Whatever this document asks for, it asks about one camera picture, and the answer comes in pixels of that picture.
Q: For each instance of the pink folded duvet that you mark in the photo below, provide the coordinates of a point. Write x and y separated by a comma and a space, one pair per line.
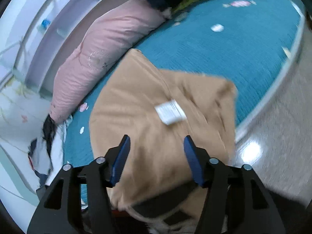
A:
108, 38

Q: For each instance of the teal quilted bed cover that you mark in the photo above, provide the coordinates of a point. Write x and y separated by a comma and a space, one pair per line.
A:
250, 42

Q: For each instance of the small blue box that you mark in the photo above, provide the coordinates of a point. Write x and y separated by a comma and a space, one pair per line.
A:
44, 24

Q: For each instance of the white care label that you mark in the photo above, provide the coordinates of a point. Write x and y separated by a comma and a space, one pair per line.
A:
170, 112

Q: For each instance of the tan quilted jacket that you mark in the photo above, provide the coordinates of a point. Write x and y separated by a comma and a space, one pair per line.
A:
156, 162

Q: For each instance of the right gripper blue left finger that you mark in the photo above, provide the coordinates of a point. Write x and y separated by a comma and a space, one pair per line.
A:
60, 210

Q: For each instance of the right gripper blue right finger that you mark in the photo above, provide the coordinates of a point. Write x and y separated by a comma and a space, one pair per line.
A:
236, 197

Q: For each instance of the lavender wall shelf unit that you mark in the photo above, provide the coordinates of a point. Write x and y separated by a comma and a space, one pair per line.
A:
32, 55

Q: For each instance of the pile of mixed clothes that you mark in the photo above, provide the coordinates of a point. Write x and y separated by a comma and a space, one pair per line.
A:
46, 153

